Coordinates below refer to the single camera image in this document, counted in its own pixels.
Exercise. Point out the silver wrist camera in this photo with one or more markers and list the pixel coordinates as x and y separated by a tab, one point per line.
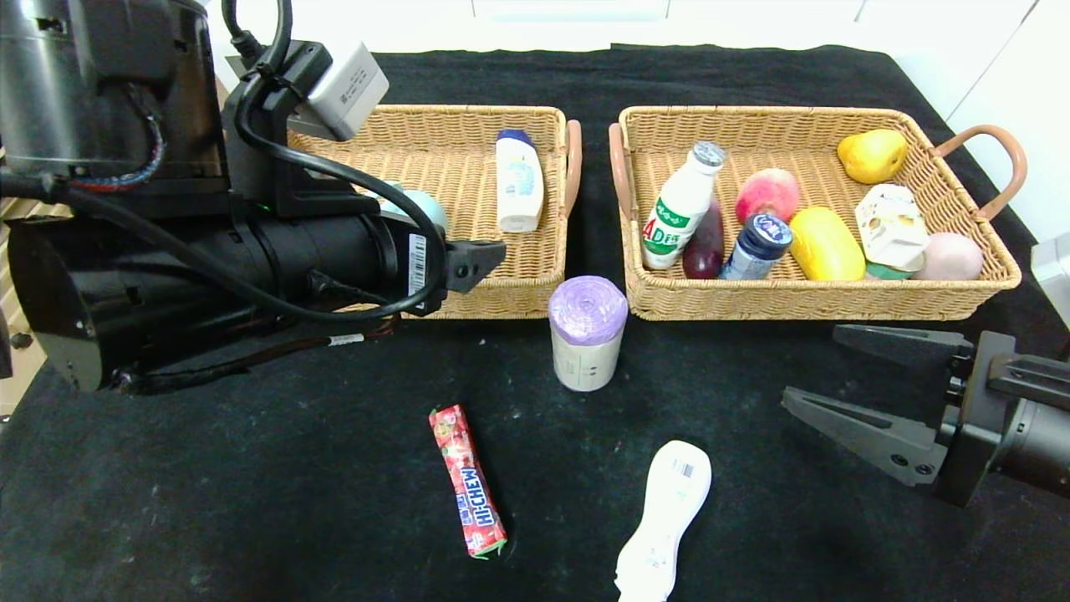
1053	276
351	88

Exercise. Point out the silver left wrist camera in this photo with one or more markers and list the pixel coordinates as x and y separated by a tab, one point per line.
351	88

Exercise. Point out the dark blue lidded jar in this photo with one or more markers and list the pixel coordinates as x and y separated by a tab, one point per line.
756	242

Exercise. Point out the white yellow drink carton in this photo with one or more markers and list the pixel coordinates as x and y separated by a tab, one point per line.
890	221

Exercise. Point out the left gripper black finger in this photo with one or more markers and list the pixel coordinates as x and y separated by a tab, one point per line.
472	261

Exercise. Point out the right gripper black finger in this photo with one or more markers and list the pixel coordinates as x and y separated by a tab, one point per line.
911	347
869	435

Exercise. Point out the white bottle with barcode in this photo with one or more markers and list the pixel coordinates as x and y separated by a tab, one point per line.
664	518

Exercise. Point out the purple trash bag roll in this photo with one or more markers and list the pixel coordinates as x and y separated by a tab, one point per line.
585	359

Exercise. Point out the yellow mango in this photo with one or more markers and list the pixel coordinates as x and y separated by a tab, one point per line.
827	247

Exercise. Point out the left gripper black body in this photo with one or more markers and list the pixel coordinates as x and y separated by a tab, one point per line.
419	265

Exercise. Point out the red peach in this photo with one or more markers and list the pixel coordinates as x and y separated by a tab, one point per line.
769	192

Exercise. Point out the purple eggplant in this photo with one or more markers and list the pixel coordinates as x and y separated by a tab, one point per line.
702	255

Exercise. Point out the red Hi-Chew candy pack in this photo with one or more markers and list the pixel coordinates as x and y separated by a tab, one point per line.
472	493

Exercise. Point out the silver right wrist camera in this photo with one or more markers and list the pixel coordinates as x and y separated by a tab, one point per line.
1053	276

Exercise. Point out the white AD milk bottle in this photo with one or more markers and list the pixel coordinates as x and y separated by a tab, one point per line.
673	226

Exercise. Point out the green tin can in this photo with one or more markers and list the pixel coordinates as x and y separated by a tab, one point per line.
894	272

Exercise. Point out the yellow pear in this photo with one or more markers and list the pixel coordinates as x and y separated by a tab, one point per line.
871	157

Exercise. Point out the pale pink potato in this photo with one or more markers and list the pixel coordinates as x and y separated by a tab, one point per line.
953	257

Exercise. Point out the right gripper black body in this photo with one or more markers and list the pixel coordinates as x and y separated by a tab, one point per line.
967	418

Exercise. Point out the white shampoo bottle blue cap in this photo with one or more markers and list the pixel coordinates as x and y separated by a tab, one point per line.
518	191

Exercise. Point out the black tablecloth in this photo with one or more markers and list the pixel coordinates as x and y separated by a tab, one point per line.
535	84

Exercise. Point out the teal plastic mug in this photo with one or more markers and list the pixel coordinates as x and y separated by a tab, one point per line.
422	209

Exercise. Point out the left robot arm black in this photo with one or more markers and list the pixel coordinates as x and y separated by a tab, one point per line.
84	293

